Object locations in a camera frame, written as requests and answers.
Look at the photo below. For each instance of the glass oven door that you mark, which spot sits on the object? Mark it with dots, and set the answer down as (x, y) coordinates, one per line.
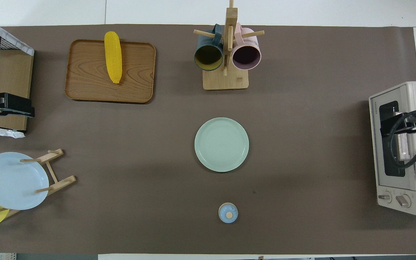
(376, 144)

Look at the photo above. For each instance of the yellow corn cob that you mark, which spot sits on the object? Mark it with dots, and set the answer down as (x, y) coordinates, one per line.
(113, 54)

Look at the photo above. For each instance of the pale green plate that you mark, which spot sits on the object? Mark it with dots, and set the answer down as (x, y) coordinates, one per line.
(221, 144)

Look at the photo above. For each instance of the wooden serving tray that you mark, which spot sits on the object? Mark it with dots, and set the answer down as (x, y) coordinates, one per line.
(92, 83)

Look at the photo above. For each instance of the light blue plate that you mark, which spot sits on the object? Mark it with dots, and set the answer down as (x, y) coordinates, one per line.
(9, 184)

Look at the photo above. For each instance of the wooden plate rack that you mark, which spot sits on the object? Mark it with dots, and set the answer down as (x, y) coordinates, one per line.
(61, 182)

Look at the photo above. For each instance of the brown table mat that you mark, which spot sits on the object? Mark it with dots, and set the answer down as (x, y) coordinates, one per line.
(302, 144)

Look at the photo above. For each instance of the pink mug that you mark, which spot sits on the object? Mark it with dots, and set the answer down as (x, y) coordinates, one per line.
(247, 56)

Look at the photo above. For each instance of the wooden mug rack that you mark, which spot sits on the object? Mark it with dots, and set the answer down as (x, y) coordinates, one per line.
(226, 81)

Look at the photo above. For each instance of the dark blue mug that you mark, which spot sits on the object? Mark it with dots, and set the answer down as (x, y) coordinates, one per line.
(208, 56)

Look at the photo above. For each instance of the blue bell with wooden knob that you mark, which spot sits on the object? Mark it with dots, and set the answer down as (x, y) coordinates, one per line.
(228, 213)

